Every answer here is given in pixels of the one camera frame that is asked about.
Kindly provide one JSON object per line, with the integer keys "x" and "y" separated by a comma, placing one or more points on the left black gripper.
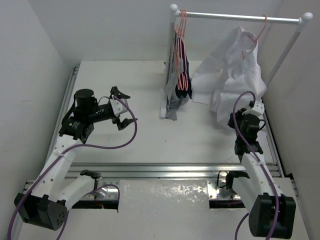
{"x": 107, "y": 114}

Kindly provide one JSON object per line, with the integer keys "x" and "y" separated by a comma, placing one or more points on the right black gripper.
{"x": 239, "y": 113}

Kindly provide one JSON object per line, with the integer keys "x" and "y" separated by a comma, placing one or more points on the white shirt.
{"x": 229, "y": 70}

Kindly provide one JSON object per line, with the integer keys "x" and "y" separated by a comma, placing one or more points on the pink wire hanger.
{"x": 257, "y": 35}

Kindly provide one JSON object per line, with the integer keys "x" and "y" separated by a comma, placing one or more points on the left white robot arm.
{"x": 46, "y": 203}

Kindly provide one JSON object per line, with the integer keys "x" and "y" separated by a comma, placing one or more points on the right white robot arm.
{"x": 271, "y": 213}

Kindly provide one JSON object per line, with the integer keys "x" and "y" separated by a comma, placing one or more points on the grey hanging garment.
{"x": 174, "y": 101}

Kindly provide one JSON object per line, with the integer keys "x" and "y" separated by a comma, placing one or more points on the dark blue hanging garment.
{"x": 179, "y": 93}

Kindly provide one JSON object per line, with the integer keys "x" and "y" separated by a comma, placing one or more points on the pink hangers on rack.
{"x": 180, "y": 53}

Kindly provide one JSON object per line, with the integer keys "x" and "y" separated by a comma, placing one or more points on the white clothes rack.
{"x": 300, "y": 23}

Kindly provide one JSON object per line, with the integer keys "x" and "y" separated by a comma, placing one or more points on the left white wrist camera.
{"x": 117, "y": 107}

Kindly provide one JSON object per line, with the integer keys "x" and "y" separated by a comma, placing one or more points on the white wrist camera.
{"x": 117, "y": 107}
{"x": 256, "y": 108}

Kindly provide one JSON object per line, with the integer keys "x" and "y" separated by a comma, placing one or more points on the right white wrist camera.
{"x": 256, "y": 108}

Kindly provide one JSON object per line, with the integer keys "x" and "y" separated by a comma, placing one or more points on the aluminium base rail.
{"x": 111, "y": 174}

